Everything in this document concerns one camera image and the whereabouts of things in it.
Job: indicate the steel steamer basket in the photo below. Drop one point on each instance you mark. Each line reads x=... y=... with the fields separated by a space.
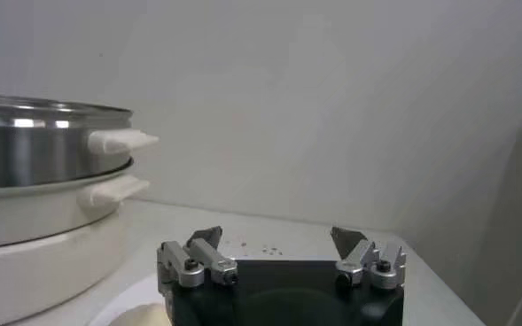
x=43 y=150

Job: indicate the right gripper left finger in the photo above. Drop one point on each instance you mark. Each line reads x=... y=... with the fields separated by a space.
x=214 y=261

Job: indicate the white round plate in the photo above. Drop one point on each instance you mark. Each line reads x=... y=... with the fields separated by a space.
x=132 y=294

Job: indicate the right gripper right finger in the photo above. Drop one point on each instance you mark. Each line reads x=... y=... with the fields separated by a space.
x=358 y=259

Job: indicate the white electric cooker pot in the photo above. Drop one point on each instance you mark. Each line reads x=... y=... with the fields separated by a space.
x=43 y=266

